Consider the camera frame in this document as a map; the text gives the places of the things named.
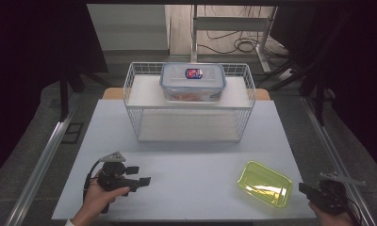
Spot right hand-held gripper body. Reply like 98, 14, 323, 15
315, 171, 367, 217

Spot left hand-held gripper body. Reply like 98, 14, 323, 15
96, 152, 139, 192

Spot yellow-green plastic tray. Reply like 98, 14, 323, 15
237, 160, 294, 209

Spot white wire shelf rack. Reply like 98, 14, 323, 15
123, 61, 256, 144

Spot clear plastic food container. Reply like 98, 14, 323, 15
159, 61, 227, 104

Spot person's right hand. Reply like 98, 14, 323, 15
308, 202, 356, 226

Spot person's left hand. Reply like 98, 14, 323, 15
71, 169, 131, 226

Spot black floor plate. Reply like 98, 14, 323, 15
61, 121, 85, 145

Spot wooden board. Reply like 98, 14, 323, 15
102, 87, 271, 102

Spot black stand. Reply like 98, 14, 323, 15
57, 70, 112, 122
257, 56, 336, 127

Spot orange food pieces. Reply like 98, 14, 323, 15
168, 91, 211, 103

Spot dark curtain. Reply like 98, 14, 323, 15
0, 0, 109, 184
270, 0, 377, 172

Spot white cabinet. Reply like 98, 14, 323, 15
87, 3, 172, 52

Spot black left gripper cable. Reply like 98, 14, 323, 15
82, 159, 104, 203

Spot aluminium rail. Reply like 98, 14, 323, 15
301, 95, 377, 226
4, 93, 81, 226

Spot black floor cables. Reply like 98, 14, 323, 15
197, 5, 289, 58

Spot white desk frame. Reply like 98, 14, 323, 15
189, 4, 279, 73

